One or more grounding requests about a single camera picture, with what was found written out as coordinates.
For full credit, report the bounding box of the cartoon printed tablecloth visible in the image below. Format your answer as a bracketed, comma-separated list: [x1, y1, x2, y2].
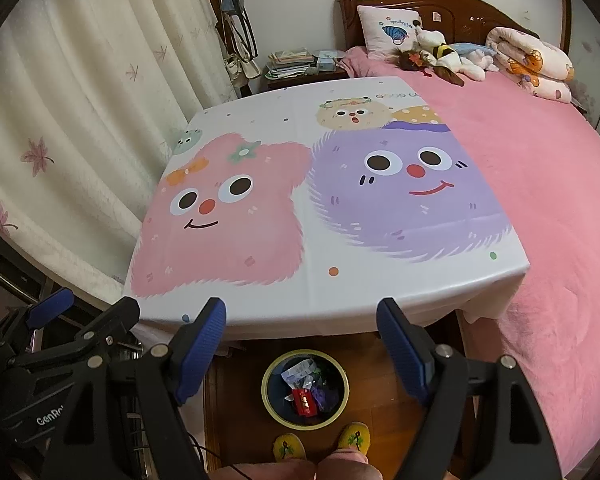
[122, 76, 526, 346]

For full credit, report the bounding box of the cream floral curtain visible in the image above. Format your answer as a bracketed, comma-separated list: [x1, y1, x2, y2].
[0, 0, 241, 306]

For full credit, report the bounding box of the wooden coat rack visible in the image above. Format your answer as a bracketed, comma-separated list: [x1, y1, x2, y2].
[200, 0, 253, 98]

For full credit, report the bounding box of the pink bed blanket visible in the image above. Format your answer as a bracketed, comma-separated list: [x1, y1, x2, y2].
[340, 46, 600, 476]

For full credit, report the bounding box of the wooden nightstand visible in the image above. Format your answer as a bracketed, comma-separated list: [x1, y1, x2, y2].
[265, 67, 351, 93]

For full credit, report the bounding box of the light blue plush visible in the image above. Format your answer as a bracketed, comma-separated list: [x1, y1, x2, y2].
[450, 41, 496, 58]

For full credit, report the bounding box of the dark-haired doll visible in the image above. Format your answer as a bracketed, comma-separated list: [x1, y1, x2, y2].
[397, 50, 465, 86]

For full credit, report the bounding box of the white cartoon pillow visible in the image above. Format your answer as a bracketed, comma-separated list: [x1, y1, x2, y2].
[356, 5, 421, 63]

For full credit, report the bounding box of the person's right leg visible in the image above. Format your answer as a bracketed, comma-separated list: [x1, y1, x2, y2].
[317, 451, 383, 480]

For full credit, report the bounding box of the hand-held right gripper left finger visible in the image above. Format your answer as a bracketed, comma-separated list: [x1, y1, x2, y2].
[47, 296, 227, 480]

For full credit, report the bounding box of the tissue box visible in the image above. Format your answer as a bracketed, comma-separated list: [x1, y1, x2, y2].
[314, 50, 346, 72]

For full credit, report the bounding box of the white bag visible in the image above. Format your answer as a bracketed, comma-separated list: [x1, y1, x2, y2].
[223, 52, 261, 81]

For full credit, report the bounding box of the white crumpled wrapper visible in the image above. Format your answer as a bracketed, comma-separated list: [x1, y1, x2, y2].
[282, 358, 317, 386]

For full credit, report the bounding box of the red box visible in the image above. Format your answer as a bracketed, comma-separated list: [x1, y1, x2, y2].
[291, 387, 315, 417]

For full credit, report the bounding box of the purple plastic bag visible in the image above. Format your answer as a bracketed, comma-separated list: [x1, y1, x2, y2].
[312, 382, 338, 411]

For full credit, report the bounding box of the small white plush toy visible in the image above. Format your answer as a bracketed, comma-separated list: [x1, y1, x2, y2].
[472, 52, 501, 73]

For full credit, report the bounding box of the person's left leg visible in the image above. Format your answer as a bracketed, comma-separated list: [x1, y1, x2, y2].
[207, 460, 316, 480]

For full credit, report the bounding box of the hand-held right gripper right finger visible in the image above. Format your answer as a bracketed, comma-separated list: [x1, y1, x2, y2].
[376, 297, 563, 480]

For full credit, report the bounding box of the plush toys pile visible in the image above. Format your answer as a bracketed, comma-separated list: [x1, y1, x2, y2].
[414, 19, 487, 82]

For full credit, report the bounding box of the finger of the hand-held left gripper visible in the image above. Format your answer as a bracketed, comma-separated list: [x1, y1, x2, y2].
[15, 296, 142, 368]
[0, 287, 75, 358]

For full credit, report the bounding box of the blue trash bin yellow rim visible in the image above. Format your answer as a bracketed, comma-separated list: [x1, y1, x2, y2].
[261, 349, 350, 428]

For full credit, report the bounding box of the rolled cartoon quilt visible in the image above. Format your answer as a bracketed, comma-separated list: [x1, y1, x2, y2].
[485, 26, 576, 105]

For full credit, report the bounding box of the stack of books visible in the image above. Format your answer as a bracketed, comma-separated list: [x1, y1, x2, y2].
[266, 49, 315, 79]

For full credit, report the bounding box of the person's leg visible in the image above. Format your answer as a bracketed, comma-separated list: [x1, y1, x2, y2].
[207, 460, 316, 480]
[317, 451, 383, 480]

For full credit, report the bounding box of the yellow slipper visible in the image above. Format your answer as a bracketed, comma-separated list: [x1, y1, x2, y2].
[336, 422, 372, 463]
[273, 433, 307, 462]

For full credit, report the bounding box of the wooden headboard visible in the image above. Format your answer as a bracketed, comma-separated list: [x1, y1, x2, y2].
[338, 0, 573, 51]

